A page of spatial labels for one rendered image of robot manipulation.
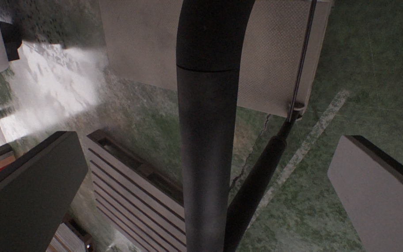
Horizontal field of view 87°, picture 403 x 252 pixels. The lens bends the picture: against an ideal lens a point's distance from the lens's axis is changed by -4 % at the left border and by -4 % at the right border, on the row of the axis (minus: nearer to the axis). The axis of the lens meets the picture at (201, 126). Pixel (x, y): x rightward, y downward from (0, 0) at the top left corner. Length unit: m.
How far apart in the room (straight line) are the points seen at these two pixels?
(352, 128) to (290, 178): 0.36
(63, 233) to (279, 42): 4.07
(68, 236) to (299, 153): 3.78
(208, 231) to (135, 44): 0.87
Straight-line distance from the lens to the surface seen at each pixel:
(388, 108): 0.94
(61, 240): 4.26
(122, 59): 1.08
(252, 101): 0.76
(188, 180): 0.17
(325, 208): 1.20
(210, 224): 0.21
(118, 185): 1.92
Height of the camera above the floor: 0.87
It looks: 48 degrees down
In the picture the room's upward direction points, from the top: 130 degrees counter-clockwise
